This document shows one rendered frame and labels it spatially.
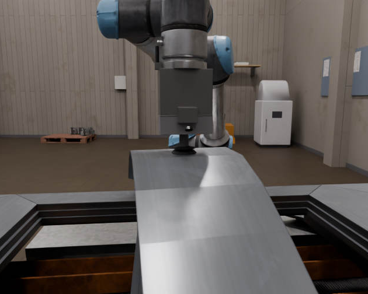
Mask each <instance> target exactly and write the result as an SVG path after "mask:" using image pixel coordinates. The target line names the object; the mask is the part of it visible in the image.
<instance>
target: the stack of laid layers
mask: <svg viewBox="0 0 368 294"><path fill-rule="evenodd" d="M270 198H271V199H272V201H273V203H274V205H275V207H276V209H277V211H278V213H279V215H288V214H307V215H308V216H310V217H311V218H312V219H314V220H315V221H316V222H318V223H319V224H320V225H321V226H323V227H324V228H326V229H327V230H328V231H330V232H331V233H332V234H333V235H335V236H336V237H337V238H339V239H340V240H342V241H343V242H344V243H346V244H347V245H348V246H349V247H351V248H352V249H354V251H356V252H357V253H359V254H360V255H361V256H363V257H364V258H365V259H367V260H368V231H366V230H364V229H363V228H361V227H360V226H358V225H357V224H355V223H353V222H352V221H350V220H349V219H347V218H345V217H344V216H342V215H340V214H339V213H337V212H335V211H334V210H332V209H331V208H329V207H327V206H326V205H324V204H323V203H321V202H319V201H318V200H316V199H315V198H313V197H311V196H310V195H295V196H278V197H270ZM136 220H137V213H136V202H135V201H127V202H94V203H76V204H43V205H38V204H37V205H36V206H35V207H34V208H33V209H32V210H31V211H30V212H29V213H27V214H26V215H25V216H24V217H23V218H22V219H21V220H20V221H19V222H18V223H17V224H16V225H15V226H14V227H13V228H11V229H10V230H9V231H8V232H7V233H6V234H5V235H4V236H2V237H1V238H0V273H1V272H2V270H3V269H4V268H5V267H6V266H7V265H8V264H9V262H10V261H11V260H12V259H13V258H14V256H15V255H16V254H17V253H18V252H19V251H20V249H21V248H22V247H23V246H24V245H25V244H26V243H27V241H28V240H29V239H30V238H31V237H32V236H33V235H34V234H35V232H36V231H37V230H38V229H39V227H40V226H41V225H47V224H62V223H90V222H118V221H136ZM130 294H143V291H142V283H141V267H140V251H139V243H138V229H137V239H136V249H135V256H134V266H133V276H132V282H131V293H130Z"/></svg>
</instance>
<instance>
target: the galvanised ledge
mask: <svg viewBox="0 0 368 294"><path fill-rule="evenodd" d="M280 217H281V218H282V220H283V222H284V224H285V226H286V227H287V230H288V231H289V233H290V236H291V238H292V240H293V242H294V244H302V243H325V242H329V241H327V240H326V239H325V238H324V237H322V236H321V235H320V234H319V233H317V232H316V231H315V230H314V229H313V228H311V227H310V226H309V225H308V224H306V223H305V222H304V221H303V220H298V219H294V218H290V217H288V216H280ZM137 229H138V228H137V222H122V223H94V224H80V225H52V226H43V228H42V229H41V230H40V231H39V232H38V234H37V235H36V236H35V237H34V239H33V240H32V241H31V242H30V243H29V244H28V246H27V247H26V248H25V253H26V258H32V257H54V256H76V255H88V254H110V253H133V252H135V249H136V239H137Z"/></svg>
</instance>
